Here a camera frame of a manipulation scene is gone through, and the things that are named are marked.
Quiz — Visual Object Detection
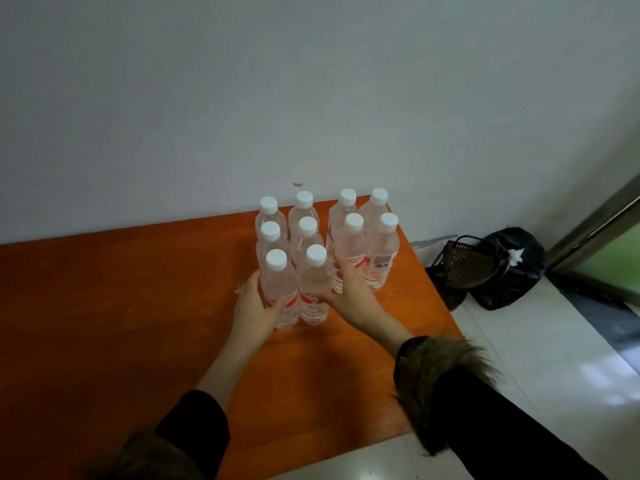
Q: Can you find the person's right forearm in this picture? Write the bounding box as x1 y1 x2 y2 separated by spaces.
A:
372 319 609 480

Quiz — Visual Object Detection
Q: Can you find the person's left forearm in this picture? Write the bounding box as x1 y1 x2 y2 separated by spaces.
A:
85 342 261 480

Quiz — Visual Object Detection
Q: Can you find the orange wooden table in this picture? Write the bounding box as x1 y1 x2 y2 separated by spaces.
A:
0 197 463 480

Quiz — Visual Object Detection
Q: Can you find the black wire basket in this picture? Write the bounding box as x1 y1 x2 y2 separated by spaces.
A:
439 235 511 291

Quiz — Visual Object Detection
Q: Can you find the clear water bottle red label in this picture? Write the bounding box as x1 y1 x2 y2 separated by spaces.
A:
259 249 301 331
298 244 337 327

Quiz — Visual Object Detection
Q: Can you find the cluster of water bottles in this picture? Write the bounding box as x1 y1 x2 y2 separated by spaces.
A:
253 187 401 295

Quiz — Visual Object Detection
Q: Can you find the frosted glass door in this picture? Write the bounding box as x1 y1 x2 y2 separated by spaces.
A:
547 174 640 308

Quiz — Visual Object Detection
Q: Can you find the person's right hand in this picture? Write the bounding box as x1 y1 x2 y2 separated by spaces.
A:
311 258 397 344

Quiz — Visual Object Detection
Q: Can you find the green object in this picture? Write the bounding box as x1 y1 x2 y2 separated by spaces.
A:
575 222 640 295

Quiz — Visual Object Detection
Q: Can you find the person's left hand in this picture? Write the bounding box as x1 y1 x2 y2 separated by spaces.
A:
226 268 291 357

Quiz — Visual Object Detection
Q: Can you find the black trash bin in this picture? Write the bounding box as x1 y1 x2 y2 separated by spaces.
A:
469 227 547 311

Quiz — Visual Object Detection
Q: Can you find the black round container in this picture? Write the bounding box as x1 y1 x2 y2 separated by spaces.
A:
425 264 469 313

